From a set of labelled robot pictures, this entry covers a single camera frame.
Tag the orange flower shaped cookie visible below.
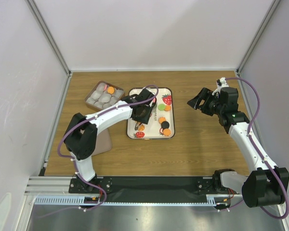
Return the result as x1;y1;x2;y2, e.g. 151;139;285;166
138;125;145;131

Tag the green macaron cookie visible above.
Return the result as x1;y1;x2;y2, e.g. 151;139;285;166
158;103;166;111

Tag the orange waffle round cookie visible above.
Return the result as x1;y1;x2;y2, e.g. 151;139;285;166
107;87;116;94

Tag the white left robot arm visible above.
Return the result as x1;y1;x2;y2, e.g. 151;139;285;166
57;87;157;193

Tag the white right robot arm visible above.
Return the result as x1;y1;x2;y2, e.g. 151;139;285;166
187;87;289;207

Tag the white strawberry print tray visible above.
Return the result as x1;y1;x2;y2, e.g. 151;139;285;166
127;87;175;140

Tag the black sandwich cookie lower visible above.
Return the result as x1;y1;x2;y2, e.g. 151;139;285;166
161;121;170;129

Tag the brown cookie tin box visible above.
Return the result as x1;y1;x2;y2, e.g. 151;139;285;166
84;81;125;111

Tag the brown tin lid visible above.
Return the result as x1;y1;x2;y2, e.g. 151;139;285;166
92;129;112;156

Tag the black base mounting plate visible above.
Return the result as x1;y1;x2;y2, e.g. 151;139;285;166
69;176;241;204

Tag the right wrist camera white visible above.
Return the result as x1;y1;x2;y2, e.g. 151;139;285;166
216;77;229;90

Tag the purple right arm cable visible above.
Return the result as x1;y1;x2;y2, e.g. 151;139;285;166
216;77;289;219

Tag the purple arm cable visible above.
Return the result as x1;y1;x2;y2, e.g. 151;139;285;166
216;77;289;219
57;84;159;214

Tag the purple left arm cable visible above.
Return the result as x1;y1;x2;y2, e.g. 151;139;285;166
57;84;159;214

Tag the aluminium frame rail front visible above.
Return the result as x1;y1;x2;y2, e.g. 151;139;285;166
25;176;242;208

